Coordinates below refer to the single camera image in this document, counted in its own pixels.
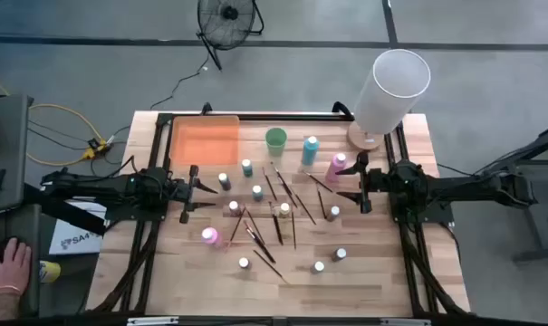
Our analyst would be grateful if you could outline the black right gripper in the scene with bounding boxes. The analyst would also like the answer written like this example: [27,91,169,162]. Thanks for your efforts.
[334,150,395,216]

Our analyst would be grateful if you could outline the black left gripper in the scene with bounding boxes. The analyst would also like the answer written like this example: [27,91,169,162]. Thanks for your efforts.
[167,164,219,225]

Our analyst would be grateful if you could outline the large pink paint bottle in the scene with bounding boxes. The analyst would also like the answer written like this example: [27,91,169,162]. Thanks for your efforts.
[200,226,224,248]
[323,152,349,184]

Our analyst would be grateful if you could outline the thin dark paintbrush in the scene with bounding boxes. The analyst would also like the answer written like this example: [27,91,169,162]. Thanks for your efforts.
[316,186,328,220]
[301,169,334,194]

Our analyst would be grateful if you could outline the black paintbrush orange bristles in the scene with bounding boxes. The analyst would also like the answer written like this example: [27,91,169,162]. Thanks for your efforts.
[226,206,247,254]

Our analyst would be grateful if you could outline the large turquoise paint bottle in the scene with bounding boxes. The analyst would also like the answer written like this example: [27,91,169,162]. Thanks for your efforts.
[300,135,322,168]

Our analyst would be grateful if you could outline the thick black paintbrush silver ferrule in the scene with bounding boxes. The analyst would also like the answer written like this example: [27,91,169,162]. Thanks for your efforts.
[245,227,270,257]

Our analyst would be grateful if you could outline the person's forearm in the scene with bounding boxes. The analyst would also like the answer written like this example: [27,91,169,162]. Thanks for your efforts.
[0,289,24,323]

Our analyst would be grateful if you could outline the orange translucent plastic bin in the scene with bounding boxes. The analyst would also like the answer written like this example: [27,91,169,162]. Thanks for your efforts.
[168,114,241,167]

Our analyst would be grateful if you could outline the light green plastic cup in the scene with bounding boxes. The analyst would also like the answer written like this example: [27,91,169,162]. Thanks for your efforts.
[264,126,289,158]

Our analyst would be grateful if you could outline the white shade wooden base lamp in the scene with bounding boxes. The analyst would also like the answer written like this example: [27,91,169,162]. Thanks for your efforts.
[346,48,432,152]

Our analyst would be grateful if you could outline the yellow power plug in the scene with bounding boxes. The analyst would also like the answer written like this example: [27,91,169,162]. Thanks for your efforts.
[81,137,111,161]

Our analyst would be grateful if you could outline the silver aluminium bar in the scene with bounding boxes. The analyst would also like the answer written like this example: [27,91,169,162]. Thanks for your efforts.
[379,317,432,326]
[127,316,180,326]

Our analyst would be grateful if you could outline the white printed box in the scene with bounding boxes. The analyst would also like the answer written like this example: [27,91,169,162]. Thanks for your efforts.
[48,200,108,256]

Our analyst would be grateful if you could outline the yellow can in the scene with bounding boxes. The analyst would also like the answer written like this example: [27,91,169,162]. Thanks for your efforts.
[38,259,62,284]

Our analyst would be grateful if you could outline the dark desk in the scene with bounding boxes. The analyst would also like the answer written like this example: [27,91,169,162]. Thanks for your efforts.
[0,202,43,318]

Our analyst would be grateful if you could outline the black floor fan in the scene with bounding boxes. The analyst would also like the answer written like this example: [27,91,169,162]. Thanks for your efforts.
[196,0,265,72]

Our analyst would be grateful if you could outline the black metal stand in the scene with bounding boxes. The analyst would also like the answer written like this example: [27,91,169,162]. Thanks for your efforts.
[481,122,548,264]

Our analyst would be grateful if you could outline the grey desk top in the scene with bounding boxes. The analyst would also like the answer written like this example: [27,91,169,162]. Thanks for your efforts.
[0,93,35,217]

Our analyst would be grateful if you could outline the person's hand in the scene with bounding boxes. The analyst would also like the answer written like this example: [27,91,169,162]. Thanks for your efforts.
[0,236,34,298]

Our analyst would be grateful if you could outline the black fan cable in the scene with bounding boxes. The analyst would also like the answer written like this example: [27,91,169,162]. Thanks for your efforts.
[149,53,210,111]

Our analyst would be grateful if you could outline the yellow cable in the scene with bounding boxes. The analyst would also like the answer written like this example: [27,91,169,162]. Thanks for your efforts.
[0,73,108,167]

